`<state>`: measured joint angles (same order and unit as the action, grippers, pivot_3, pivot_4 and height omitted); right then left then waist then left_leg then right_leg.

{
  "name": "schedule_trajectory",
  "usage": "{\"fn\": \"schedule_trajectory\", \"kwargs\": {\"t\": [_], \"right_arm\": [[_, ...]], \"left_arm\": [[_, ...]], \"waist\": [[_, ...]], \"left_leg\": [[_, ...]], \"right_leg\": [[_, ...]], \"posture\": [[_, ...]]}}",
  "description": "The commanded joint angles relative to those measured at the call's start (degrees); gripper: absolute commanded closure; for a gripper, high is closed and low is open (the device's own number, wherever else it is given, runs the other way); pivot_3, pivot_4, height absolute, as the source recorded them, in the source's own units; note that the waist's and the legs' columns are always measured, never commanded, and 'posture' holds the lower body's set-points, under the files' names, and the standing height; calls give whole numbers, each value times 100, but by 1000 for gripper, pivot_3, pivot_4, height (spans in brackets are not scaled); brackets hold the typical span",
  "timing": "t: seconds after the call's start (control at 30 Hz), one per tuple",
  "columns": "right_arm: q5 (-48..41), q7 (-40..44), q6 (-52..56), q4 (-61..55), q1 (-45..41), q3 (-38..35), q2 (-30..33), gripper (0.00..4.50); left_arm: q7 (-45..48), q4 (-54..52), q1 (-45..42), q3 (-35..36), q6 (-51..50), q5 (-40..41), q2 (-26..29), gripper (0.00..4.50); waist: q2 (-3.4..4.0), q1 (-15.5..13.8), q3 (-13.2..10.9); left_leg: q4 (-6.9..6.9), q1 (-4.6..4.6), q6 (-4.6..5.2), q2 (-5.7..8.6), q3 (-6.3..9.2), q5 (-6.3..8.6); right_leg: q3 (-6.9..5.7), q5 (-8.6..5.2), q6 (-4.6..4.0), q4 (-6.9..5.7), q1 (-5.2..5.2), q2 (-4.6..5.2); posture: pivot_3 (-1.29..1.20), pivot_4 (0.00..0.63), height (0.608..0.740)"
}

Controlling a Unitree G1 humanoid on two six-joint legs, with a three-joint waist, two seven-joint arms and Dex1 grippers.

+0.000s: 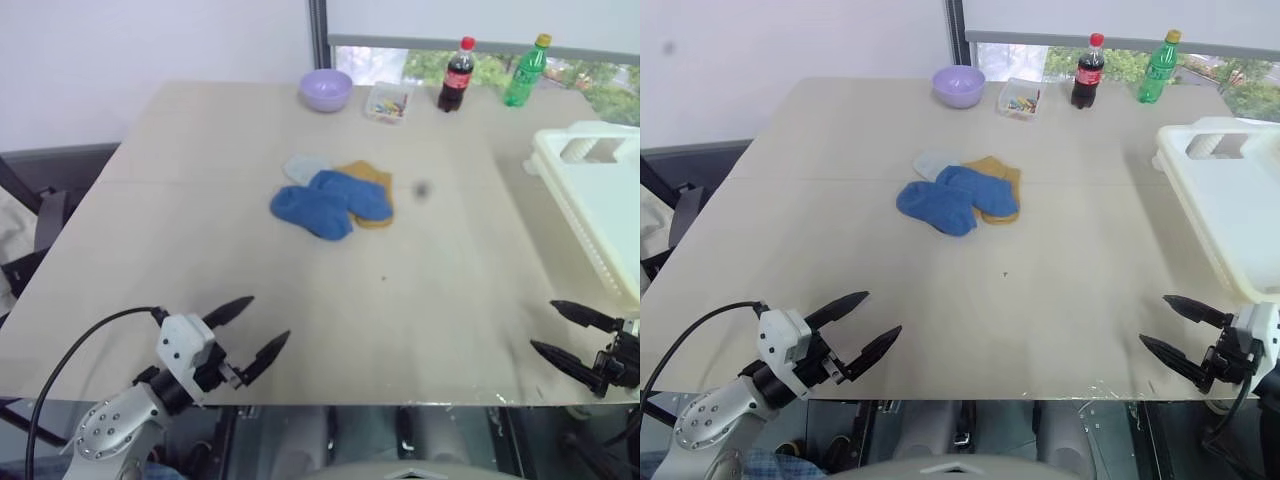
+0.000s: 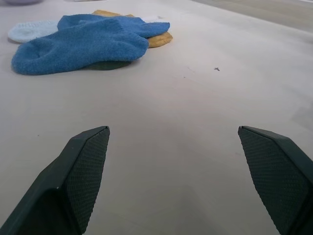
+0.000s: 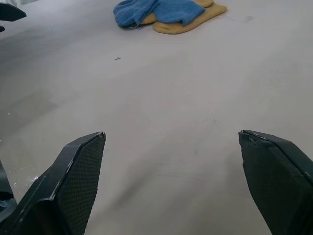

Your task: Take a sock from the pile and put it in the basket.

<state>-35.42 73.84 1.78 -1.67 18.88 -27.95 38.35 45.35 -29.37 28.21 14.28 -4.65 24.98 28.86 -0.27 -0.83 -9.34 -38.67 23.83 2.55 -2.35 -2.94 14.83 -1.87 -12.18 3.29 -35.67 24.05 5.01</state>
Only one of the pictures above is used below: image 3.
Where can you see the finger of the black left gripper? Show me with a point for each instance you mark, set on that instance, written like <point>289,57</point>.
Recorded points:
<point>11,12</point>
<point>2,29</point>

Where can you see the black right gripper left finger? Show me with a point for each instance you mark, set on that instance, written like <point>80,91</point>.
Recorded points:
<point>73,186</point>

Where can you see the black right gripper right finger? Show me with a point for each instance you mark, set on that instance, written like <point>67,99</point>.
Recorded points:
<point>276,186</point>

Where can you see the blue sock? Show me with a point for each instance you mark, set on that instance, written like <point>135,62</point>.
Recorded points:
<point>171,12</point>

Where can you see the mustard yellow sock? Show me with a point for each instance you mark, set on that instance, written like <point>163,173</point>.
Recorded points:
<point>204,3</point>
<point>195,24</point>

